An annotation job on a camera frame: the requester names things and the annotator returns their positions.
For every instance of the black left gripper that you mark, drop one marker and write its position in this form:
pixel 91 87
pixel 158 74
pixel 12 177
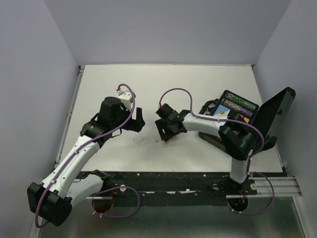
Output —
pixel 135 125

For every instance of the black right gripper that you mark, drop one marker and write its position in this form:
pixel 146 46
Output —
pixel 160 125

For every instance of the triangular all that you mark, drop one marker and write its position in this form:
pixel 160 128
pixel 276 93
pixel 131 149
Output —
pixel 166 140

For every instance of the clear round dealer button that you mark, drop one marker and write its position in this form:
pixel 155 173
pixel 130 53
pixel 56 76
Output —
pixel 139 138

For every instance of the blue playing card deck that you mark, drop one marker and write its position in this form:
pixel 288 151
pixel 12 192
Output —
pixel 220 109

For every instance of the red Texas Hold'em card deck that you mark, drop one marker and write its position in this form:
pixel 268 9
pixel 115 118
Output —
pixel 246 119

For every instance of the black poker set case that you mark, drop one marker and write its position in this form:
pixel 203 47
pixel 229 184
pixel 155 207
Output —
pixel 267 118

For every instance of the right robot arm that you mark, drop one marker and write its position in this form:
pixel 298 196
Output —
pixel 240 139

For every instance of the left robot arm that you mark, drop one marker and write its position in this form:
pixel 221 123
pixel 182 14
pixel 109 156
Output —
pixel 52 199

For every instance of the green purple chip roll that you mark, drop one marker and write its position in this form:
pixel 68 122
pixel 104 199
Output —
pixel 240 101

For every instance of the purple white chip roll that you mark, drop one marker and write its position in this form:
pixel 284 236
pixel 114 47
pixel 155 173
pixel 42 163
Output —
pixel 237 108

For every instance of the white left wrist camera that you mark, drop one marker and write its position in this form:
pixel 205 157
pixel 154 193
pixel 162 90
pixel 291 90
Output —
pixel 126 98

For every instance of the aluminium frame rail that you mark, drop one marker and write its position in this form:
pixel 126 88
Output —
pixel 154 183

